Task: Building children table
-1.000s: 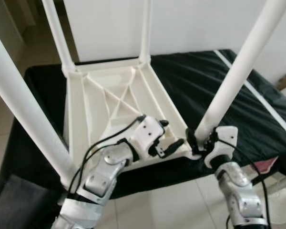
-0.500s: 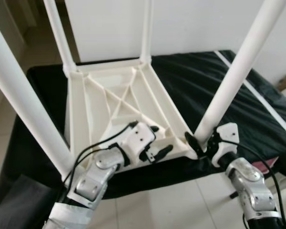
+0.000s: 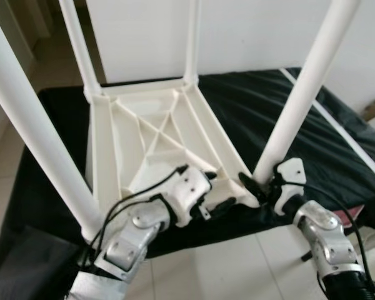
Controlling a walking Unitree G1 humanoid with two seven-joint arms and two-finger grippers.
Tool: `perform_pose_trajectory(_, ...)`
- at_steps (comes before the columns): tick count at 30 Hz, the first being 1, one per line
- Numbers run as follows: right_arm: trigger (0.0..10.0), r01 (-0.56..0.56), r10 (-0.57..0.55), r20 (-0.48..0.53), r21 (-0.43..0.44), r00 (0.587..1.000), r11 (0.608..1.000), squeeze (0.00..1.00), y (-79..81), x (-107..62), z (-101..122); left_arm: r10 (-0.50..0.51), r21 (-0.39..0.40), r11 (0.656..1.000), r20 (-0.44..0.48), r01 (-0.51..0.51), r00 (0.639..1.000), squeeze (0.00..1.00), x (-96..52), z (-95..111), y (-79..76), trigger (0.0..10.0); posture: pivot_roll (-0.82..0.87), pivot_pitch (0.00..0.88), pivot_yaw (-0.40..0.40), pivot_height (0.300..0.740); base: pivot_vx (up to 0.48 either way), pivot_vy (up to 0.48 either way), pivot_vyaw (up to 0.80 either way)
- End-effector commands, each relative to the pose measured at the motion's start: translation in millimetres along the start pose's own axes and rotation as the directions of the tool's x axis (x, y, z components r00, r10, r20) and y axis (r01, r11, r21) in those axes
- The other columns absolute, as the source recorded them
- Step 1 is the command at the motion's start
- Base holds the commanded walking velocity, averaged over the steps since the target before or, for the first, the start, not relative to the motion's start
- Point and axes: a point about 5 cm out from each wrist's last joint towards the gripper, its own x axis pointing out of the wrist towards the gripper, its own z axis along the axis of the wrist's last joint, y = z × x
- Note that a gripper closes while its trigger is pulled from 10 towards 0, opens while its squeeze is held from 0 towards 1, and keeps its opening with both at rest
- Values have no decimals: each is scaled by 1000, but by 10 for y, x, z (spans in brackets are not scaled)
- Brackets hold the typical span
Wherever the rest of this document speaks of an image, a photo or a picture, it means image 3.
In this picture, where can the white plastic children table top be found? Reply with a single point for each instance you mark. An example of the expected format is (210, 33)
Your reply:
(103, 156)

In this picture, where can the black table cloth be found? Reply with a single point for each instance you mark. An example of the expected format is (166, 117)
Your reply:
(250, 106)

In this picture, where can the pink cloth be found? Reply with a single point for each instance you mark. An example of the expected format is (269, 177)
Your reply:
(350, 217)

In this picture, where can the white tape strip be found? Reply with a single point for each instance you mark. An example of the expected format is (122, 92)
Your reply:
(356, 150)

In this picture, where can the brown furry object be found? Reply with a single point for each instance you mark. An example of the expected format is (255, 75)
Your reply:
(374, 109)

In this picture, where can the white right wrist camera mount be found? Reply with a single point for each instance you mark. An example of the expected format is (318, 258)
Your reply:
(290, 170)

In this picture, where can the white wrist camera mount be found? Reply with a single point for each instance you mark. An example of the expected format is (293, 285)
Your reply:
(290, 170)
(190, 187)

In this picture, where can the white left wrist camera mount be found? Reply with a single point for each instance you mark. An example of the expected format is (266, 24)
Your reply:
(190, 187)

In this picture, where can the black metal table frame leg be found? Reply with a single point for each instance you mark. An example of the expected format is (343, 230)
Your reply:
(306, 256)

